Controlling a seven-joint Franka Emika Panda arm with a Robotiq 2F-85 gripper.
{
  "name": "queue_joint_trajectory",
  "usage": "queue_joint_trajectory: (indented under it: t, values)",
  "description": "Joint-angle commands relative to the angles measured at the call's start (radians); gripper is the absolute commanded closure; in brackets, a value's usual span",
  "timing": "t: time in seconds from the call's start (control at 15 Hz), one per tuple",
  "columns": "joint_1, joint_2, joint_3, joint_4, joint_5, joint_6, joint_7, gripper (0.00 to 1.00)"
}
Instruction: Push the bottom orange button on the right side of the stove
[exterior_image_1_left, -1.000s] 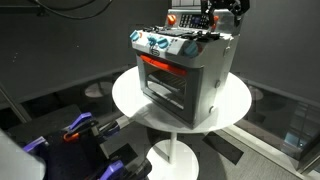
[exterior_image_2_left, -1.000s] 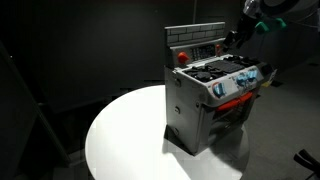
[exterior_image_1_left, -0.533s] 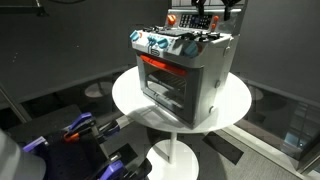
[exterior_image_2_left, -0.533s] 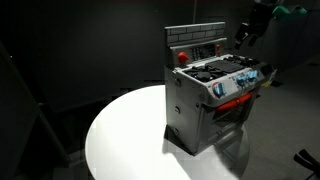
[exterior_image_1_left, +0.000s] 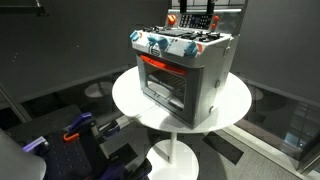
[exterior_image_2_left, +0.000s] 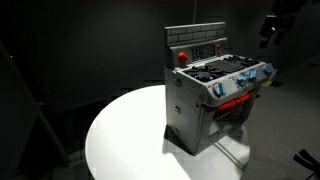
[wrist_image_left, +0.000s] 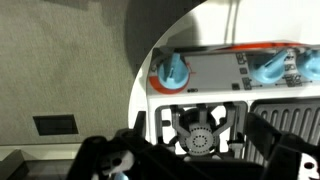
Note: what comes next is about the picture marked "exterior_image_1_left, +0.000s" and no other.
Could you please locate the grey toy stove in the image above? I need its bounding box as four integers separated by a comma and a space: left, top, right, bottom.
129, 7, 244, 130

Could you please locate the black stove keypad panel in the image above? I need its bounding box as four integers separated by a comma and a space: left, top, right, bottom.
178, 13, 213, 31

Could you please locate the small blue stove knob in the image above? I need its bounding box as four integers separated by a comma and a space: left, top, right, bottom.
129, 30, 141, 42

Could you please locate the white round pedestal table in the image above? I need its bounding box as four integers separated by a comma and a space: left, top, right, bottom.
111, 64, 253, 180

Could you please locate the orange oven door handle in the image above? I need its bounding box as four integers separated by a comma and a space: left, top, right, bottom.
139, 54, 188, 77

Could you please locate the wide blue stove knob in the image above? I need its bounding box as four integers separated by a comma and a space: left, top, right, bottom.
147, 34, 170, 51

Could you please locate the orange round dial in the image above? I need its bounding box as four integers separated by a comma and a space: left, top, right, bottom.
166, 13, 177, 26

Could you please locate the black floor outlet cover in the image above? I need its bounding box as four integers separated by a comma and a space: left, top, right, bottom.
202, 131, 245, 166

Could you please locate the orange hook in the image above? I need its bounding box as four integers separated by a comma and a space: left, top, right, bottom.
62, 132, 81, 143

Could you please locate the purple clamp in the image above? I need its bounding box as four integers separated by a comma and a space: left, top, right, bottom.
99, 157, 153, 180
22, 135, 50, 155
99, 119, 122, 137
67, 112, 95, 135

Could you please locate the grey metal bar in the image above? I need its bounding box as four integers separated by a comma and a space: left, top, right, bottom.
0, 83, 33, 125

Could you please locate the grey oven door with window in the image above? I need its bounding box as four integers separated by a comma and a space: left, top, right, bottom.
136, 53, 205, 128

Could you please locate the glass wall panel dark frame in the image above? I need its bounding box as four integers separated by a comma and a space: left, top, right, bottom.
233, 78, 320, 175

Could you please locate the blue stove knob orange base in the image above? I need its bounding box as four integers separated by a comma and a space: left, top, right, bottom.
183, 40, 200, 59

